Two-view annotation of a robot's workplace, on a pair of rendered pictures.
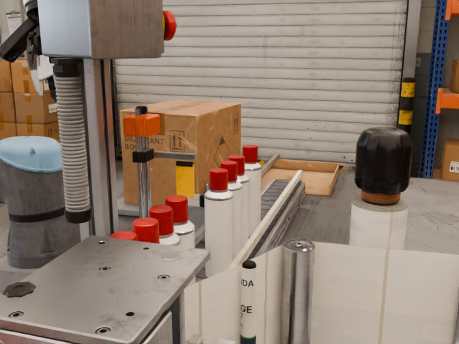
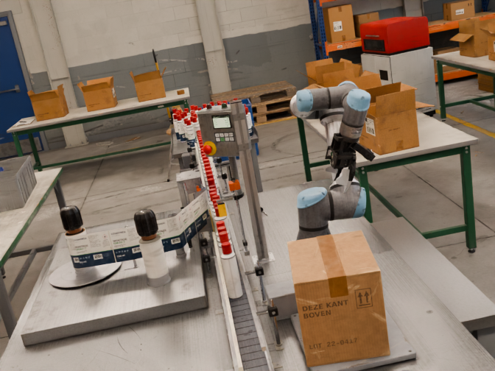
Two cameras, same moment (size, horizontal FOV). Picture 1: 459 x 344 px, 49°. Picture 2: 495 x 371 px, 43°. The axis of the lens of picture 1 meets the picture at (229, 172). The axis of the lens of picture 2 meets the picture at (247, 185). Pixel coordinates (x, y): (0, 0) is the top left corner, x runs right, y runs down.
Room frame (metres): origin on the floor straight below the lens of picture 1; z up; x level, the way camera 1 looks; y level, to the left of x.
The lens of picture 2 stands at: (3.00, -0.67, 1.91)
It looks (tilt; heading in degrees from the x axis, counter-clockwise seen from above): 17 degrees down; 159
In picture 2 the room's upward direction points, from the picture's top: 10 degrees counter-clockwise
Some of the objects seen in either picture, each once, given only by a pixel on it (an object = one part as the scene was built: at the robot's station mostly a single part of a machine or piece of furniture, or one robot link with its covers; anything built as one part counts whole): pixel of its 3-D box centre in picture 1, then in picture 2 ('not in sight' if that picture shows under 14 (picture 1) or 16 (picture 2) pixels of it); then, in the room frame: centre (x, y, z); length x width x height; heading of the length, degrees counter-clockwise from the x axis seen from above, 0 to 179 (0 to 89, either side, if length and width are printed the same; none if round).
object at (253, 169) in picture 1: (249, 191); (230, 270); (1.08, -0.04, 0.98); 0.05 x 0.05 x 0.20
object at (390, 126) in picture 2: not in sight; (387, 117); (-0.31, 1.64, 0.97); 0.51 x 0.39 x 0.37; 78
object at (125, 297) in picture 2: not in sight; (122, 274); (0.51, -0.33, 0.86); 0.80 x 0.67 x 0.05; 163
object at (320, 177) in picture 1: (297, 175); not in sight; (1.72, -0.24, 0.85); 0.30 x 0.26 x 0.04; 163
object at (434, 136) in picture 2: not in sight; (370, 165); (-1.11, 1.99, 0.39); 2.20 x 0.80 x 0.78; 162
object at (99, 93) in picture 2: not in sight; (99, 93); (-4.94, 0.68, 0.96); 0.43 x 0.42 x 0.37; 69
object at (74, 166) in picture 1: (72, 142); (235, 174); (0.64, 0.20, 1.18); 0.04 x 0.04 x 0.21
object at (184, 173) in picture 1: (185, 179); (222, 209); (0.77, 0.07, 1.09); 0.03 x 0.01 x 0.06; 73
